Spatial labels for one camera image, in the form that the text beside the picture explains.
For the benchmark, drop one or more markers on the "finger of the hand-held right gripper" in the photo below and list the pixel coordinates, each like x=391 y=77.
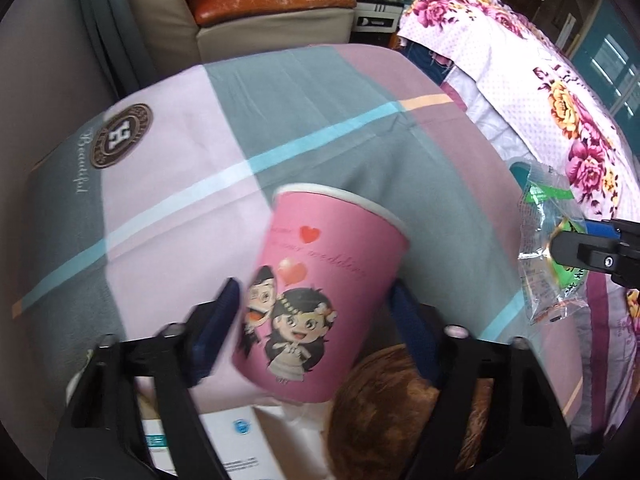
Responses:
x=590 y=252
x=610 y=227

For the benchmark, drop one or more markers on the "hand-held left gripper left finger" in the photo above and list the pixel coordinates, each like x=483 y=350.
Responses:
x=217 y=335

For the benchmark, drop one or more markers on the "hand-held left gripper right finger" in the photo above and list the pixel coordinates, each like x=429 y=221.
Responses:
x=410 y=330

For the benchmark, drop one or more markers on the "clear green snack wrapper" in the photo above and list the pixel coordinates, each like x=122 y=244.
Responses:
x=537 y=270

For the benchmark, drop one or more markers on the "pink cartoon paper cup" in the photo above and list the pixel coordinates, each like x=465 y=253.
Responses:
x=320 y=285

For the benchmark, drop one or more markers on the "brown round bowl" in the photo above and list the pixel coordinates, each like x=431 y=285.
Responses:
x=380 y=410

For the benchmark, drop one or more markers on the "white cardboard box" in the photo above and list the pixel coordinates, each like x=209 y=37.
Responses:
x=240 y=440

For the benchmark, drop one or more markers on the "plaid grey pink sheet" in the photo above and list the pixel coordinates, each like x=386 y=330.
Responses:
x=175 y=185

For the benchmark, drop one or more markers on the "teal glass door cabinet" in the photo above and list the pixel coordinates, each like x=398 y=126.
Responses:
x=605 y=55

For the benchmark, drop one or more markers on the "pink floral blanket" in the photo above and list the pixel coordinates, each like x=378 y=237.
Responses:
x=500 y=60

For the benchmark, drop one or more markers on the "dark blue cloth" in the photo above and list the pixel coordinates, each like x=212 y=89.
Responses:
x=425 y=60

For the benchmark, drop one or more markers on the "black audio equipment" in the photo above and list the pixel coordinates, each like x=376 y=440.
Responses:
x=375 y=22

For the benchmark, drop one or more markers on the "grey partition panel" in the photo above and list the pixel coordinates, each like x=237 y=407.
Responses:
x=45 y=75

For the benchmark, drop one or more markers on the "beige sofa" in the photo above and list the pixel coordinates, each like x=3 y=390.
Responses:
x=160 y=5

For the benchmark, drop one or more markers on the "grey blue curtain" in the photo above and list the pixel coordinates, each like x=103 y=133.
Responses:
x=110 y=15

